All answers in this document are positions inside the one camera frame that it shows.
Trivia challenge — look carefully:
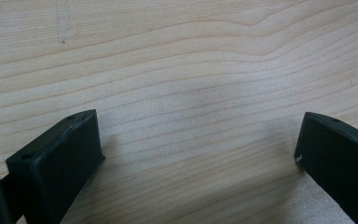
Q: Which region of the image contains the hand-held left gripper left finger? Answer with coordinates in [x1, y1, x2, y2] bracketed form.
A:
[5, 108, 106, 224]

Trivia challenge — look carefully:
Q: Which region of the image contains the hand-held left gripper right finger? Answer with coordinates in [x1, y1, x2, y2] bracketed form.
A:
[294, 111, 358, 224]

